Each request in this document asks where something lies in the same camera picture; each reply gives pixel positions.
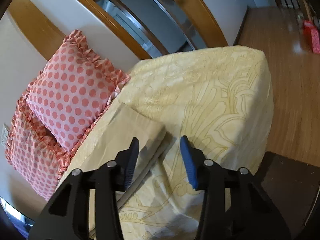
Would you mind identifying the beige khaki pants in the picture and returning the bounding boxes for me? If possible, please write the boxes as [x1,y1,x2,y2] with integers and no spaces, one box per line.
[81,101,167,239]

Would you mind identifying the dark wooden bedside furniture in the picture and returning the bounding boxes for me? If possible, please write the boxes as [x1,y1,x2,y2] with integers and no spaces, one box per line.
[256,152,319,239]

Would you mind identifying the pink polka dot pillow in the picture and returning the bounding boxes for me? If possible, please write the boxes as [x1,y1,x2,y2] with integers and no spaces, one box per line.
[27,30,130,152]
[5,90,72,200]

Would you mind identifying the yellow patterned bedspread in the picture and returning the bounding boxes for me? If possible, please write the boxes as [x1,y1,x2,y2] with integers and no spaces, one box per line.
[69,46,273,239]

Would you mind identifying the red box on floor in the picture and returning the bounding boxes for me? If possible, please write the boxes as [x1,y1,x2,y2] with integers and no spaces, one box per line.
[303,20,320,54]

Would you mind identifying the white wall socket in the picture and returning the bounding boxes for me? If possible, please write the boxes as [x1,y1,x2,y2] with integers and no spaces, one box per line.
[1,124,9,147]

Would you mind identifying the wooden door frame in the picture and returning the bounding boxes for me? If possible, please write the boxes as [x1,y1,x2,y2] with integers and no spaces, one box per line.
[8,0,227,67]

